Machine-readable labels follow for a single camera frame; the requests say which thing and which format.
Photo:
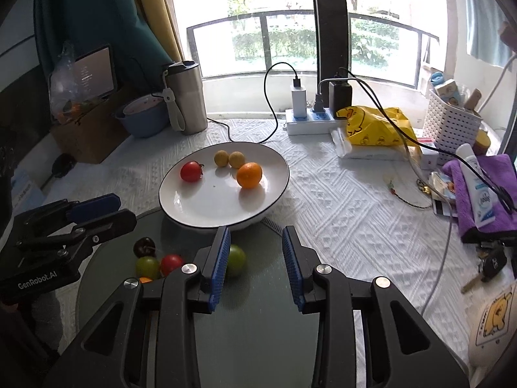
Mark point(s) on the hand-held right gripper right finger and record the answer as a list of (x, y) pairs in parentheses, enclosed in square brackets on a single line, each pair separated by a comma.
[(293, 266)]

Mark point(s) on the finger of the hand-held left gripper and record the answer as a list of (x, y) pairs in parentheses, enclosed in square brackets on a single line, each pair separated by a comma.
[(97, 207), (115, 222)]

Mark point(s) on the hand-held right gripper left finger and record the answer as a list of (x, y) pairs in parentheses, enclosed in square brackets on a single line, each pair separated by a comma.
[(220, 266)]

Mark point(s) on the large green tomato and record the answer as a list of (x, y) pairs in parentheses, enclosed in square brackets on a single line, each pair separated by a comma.
[(238, 259)]

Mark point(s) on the white plate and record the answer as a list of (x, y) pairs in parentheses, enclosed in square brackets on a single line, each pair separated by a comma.
[(218, 206)]

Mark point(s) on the round dark glass plate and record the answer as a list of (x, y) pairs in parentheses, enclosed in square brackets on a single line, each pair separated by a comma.
[(254, 331)]

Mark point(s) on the dark purple tomato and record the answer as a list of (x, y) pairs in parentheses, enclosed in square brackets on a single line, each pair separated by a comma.
[(142, 247)]

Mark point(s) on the small red tomato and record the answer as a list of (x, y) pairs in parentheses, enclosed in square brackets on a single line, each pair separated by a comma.
[(171, 264)]

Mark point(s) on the black mouse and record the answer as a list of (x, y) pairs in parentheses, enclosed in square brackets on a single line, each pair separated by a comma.
[(62, 165)]

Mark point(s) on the small green tomato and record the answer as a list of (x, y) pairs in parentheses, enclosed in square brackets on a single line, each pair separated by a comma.
[(147, 267)]

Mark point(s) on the cardboard box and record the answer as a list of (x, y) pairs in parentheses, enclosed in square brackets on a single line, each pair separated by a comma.
[(93, 133)]

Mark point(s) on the red tomato with stem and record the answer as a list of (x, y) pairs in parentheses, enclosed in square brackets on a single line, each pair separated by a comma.
[(190, 171)]

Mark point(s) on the blue bowl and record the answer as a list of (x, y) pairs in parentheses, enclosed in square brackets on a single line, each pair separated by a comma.
[(139, 123)]

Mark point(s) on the orange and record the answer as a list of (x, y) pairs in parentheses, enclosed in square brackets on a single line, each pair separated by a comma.
[(249, 175)]

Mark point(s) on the small yellow fruit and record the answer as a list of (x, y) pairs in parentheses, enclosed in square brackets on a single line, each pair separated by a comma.
[(220, 158), (237, 160)]

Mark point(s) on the clear plastic bag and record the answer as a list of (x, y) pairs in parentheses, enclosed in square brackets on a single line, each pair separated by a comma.
[(64, 89)]

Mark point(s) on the tablet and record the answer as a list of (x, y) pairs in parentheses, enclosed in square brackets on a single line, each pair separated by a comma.
[(96, 70)]

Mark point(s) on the white tissue pack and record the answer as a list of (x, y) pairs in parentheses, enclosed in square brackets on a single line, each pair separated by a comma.
[(375, 152)]

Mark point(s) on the white power strip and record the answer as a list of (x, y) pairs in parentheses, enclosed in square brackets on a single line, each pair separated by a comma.
[(307, 126)]

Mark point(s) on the yellow duck print bag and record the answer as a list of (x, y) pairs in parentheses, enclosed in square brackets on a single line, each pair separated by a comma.
[(375, 129)]

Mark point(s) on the black plug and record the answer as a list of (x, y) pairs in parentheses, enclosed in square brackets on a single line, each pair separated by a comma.
[(318, 104)]

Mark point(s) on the stack of cards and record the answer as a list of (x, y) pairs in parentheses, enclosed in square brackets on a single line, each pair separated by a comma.
[(442, 198)]

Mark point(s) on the white charger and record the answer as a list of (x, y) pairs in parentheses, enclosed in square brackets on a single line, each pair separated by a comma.
[(299, 101)]

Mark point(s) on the small white box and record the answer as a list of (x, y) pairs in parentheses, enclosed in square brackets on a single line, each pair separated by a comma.
[(427, 155)]

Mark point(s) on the black charger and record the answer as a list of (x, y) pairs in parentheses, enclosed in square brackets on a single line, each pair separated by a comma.
[(340, 97)]

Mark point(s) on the purple towel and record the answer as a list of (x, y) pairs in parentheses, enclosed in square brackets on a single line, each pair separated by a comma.
[(460, 186)]

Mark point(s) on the teal curtain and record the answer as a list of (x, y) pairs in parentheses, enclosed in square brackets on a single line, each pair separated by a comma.
[(105, 12)]

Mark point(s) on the car key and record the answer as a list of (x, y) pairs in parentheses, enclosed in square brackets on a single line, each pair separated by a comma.
[(490, 268)]

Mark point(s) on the white tube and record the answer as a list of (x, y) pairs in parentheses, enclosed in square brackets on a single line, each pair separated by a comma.
[(480, 198)]

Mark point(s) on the yellow curtain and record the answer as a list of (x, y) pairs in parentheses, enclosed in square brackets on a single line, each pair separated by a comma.
[(157, 8)]

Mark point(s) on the cream duck print pouch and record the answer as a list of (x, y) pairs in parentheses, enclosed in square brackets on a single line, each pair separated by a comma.
[(492, 327)]

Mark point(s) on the white plastic basket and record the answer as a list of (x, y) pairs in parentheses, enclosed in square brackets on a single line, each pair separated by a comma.
[(452, 127)]

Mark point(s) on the brown jar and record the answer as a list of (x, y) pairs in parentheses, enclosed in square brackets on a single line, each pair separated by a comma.
[(483, 143)]

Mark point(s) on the balcony railing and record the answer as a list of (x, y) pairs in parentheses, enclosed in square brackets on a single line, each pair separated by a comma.
[(264, 36)]

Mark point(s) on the blue and white carton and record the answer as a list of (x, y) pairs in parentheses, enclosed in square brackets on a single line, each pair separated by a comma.
[(446, 91)]

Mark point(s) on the black window post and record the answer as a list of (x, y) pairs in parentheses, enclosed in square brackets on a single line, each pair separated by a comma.
[(329, 20)]

